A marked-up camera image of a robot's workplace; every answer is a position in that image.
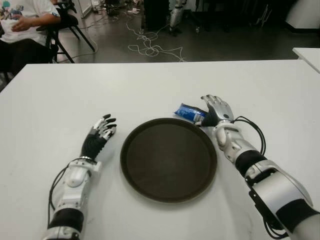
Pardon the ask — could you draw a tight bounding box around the round dark brown tray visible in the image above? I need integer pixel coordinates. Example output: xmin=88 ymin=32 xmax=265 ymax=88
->
xmin=119 ymin=117 xmax=218 ymax=203

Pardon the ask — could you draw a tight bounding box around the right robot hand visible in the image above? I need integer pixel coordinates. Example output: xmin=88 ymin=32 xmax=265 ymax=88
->
xmin=200 ymin=94 xmax=236 ymax=127

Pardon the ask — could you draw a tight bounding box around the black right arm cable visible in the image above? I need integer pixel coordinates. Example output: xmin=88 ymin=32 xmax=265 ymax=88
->
xmin=233 ymin=115 xmax=266 ymax=156

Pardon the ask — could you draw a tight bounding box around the black cabinet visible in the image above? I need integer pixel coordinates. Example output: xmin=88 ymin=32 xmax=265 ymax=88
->
xmin=142 ymin=0 xmax=172 ymax=31

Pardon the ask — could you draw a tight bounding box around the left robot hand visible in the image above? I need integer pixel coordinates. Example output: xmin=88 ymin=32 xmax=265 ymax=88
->
xmin=80 ymin=113 xmax=118 ymax=161

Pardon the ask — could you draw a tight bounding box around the black folding chair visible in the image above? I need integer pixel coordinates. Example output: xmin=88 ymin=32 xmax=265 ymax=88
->
xmin=34 ymin=0 xmax=96 ymax=64

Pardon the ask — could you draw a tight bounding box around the tangled white floor cable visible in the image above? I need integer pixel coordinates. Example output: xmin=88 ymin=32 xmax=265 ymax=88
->
xmin=125 ymin=18 xmax=187 ymax=63

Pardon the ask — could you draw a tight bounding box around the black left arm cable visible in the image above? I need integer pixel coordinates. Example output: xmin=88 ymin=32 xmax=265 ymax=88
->
xmin=48 ymin=159 xmax=97 ymax=226

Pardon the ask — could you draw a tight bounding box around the white side table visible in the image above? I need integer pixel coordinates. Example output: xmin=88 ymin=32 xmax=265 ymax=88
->
xmin=292 ymin=47 xmax=320 ymax=75

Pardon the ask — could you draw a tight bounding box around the seated person white t-shirt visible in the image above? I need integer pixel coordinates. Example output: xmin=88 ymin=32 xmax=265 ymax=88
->
xmin=0 ymin=0 xmax=62 ymax=78

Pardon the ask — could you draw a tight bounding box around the silver folding frame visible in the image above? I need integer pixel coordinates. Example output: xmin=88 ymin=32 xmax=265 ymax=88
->
xmin=251 ymin=2 xmax=273 ymax=27

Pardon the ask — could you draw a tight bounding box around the white framed panel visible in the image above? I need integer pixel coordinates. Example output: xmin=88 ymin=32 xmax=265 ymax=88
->
xmin=77 ymin=0 xmax=95 ymax=18

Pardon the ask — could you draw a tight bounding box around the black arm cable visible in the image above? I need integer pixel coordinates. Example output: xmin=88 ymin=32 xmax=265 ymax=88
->
xmin=233 ymin=115 xmax=266 ymax=156
xmin=48 ymin=159 xmax=97 ymax=226

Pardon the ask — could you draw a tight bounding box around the blue Oreo packet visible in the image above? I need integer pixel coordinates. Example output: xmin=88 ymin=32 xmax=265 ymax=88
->
xmin=172 ymin=102 xmax=208 ymax=125

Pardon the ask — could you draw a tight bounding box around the white column black base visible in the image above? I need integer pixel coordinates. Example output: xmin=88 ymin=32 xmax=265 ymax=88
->
xmin=284 ymin=0 xmax=320 ymax=33

